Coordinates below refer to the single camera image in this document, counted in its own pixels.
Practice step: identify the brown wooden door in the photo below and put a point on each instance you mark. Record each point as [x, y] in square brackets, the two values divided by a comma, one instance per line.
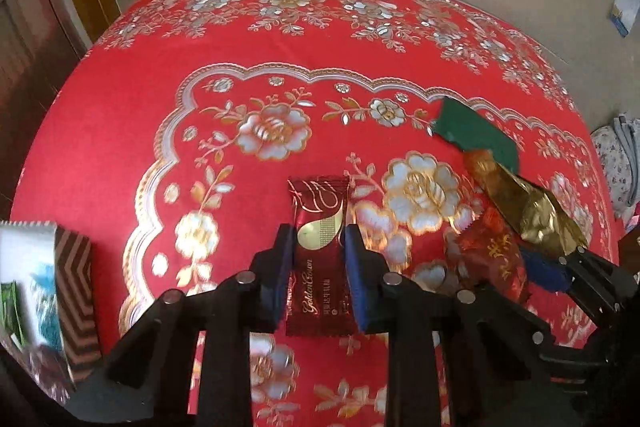
[30, 57]

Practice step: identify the white tray with striped rim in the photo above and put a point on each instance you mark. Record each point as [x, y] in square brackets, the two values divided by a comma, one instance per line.
[75, 287]

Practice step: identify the dark green snack packet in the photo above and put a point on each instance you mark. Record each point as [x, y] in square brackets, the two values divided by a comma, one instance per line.
[475, 132]

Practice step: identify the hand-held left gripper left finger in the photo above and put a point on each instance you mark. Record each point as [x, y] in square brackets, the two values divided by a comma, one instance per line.
[280, 277]

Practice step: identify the green leaf-print snack packet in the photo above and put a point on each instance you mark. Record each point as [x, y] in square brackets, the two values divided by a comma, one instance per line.
[10, 312]

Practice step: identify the gold foil snack packet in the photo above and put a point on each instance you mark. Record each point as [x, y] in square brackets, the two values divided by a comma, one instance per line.
[530, 202]

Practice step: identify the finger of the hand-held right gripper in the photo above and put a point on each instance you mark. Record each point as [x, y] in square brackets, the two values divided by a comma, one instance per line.
[545, 274]
[542, 341]

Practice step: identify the floral patterned cloth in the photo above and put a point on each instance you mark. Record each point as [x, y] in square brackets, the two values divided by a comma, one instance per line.
[620, 162]

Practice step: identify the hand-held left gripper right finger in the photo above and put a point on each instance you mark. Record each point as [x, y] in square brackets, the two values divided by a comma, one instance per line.
[357, 282]

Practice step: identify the red foil snack packet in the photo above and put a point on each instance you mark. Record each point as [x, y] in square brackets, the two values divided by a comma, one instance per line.
[492, 257]

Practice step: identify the wooden chair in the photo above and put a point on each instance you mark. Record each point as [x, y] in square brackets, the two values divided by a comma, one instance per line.
[631, 252]

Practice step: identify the white paper notice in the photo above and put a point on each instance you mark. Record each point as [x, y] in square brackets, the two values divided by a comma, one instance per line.
[625, 7]

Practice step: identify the dark red chocolate packet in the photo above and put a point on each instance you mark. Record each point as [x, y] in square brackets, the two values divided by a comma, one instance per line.
[317, 257]

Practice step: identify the blue snack packet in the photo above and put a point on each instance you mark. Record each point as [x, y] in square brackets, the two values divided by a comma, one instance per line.
[45, 307]

